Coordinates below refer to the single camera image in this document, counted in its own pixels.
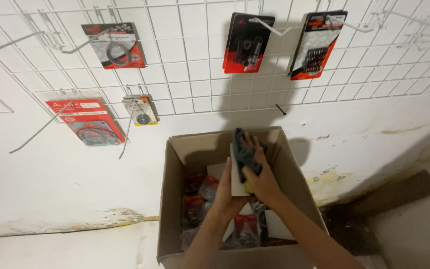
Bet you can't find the person's left hand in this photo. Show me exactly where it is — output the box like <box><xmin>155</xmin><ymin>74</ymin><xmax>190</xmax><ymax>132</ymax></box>
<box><xmin>212</xmin><ymin>157</ymin><xmax>253</xmax><ymax>222</ymax></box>

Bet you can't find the person's right hand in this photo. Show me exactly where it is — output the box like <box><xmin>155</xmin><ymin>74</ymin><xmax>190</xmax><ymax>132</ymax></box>
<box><xmin>242</xmin><ymin>132</ymin><xmax>283</xmax><ymax>207</ymax></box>

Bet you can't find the white card packet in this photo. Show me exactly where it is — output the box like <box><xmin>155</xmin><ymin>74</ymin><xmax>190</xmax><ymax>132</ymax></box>
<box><xmin>230</xmin><ymin>144</ymin><xmax>255</xmax><ymax>197</ymax></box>

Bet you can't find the dark grey cloth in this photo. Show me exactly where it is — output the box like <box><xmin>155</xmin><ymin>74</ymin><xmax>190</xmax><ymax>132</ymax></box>
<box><xmin>232</xmin><ymin>128</ymin><xmax>268</xmax><ymax>184</ymax></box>

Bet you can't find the pile of red parts packets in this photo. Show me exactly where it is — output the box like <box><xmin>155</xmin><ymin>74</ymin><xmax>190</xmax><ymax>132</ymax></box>
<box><xmin>181</xmin><ymin>162</ymin><xmax>298</xmax><ymax>251</ymax></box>

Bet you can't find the brown cardboard box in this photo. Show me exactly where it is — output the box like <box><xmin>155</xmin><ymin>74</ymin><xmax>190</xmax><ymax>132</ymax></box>
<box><xmin>156</xmin><ymin>126</ymin><xmax>329</xmax><ymax>269</ymax></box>

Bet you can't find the small bearing packet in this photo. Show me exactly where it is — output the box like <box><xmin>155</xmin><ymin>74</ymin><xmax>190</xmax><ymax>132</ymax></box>
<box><xmin>122</xmin><ymin>95</ymin><xmax>159</xmax><ymax>127</ymax></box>

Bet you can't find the red black bolt packet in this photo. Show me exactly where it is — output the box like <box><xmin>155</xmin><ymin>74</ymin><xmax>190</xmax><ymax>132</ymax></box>
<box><xmin>222</xmin><ymin>13</ymin><xmax>275</xmax><ymax>74</ymax></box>

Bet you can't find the red black spring packet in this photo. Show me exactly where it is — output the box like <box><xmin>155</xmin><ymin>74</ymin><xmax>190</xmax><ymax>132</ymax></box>
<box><xmin>290</xmin><ymin>10</ymin><xmax>348</xmax><ymax>81</ymax></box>

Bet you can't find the brown floor mat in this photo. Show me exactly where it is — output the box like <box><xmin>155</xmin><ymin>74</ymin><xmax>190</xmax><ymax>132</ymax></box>
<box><xmin>344</xmin><ymin>170</ymin><xmax>430</xmax><ymax>225</ymax></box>

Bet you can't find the red gasket packet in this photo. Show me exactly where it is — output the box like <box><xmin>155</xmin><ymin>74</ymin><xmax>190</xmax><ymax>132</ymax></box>
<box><xmin>45</xmin><ymin>99</ymin><xmax>126</xmax><ymax>146</ymax></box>

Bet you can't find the white wire grid panel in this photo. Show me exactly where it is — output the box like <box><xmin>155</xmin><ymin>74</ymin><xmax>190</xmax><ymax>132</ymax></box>
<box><xmin>0</xmin><ymin>0</ymin><xmax>430</xmax><ymax>114</ymax></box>

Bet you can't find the red black ring packet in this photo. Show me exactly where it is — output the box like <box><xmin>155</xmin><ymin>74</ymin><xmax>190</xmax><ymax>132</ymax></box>
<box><xmin>81</xmin><ymin>23</ymin><xmax>146</xmax><ymax>70</ymax></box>

